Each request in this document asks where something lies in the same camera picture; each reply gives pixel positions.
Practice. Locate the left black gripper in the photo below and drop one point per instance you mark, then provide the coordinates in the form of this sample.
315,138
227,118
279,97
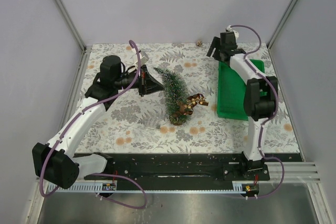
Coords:
147,83

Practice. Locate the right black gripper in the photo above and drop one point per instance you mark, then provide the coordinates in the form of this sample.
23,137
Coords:
215,44

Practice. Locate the small green christmas tree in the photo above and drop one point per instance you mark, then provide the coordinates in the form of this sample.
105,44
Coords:
175,90

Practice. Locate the green plastic tray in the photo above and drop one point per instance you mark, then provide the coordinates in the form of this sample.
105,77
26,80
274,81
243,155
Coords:
232,79

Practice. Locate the brown ribbon pinecone ornament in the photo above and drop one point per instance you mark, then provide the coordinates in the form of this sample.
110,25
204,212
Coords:
187,107

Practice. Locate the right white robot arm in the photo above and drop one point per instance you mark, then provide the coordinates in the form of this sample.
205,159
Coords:
260,99

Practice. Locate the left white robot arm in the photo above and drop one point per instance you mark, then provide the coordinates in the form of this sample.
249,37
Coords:
55,161

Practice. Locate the floral patterned table mat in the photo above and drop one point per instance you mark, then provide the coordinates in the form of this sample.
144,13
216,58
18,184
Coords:
129,125

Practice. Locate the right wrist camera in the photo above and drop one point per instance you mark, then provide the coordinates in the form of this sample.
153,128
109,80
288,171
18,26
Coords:
230,29

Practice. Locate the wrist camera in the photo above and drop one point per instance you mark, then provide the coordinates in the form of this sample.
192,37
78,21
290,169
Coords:
230,29
143,59

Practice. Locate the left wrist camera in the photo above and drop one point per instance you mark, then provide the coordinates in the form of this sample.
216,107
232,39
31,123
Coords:
143,59

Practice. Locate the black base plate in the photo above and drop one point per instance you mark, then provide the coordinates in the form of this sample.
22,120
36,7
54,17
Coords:
227,167

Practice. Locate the right aluminium frame post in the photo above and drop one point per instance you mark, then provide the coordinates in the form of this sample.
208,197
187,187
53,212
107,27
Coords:
289,9

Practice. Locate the aluminium frame post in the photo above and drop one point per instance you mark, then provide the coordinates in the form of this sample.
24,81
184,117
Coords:
69,22
289,9

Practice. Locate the white slotted cable duct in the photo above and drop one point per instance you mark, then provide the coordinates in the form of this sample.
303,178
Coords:
121,186

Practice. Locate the left aluminium frame post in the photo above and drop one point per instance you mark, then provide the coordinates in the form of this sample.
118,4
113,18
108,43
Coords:
69,22

